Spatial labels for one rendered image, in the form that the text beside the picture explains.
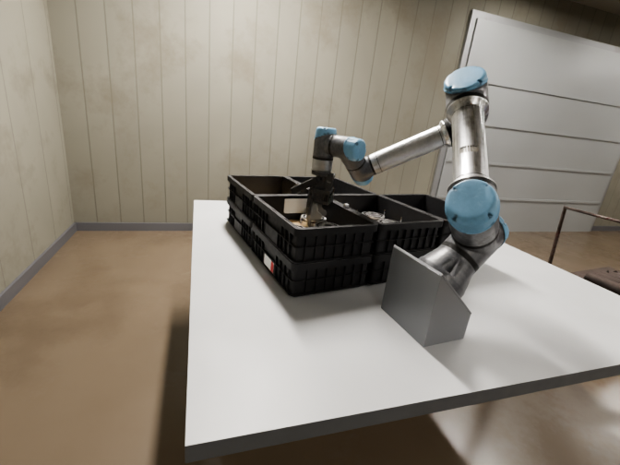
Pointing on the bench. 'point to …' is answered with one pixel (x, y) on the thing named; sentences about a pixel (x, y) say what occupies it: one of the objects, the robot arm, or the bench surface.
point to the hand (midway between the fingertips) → (310, 221)
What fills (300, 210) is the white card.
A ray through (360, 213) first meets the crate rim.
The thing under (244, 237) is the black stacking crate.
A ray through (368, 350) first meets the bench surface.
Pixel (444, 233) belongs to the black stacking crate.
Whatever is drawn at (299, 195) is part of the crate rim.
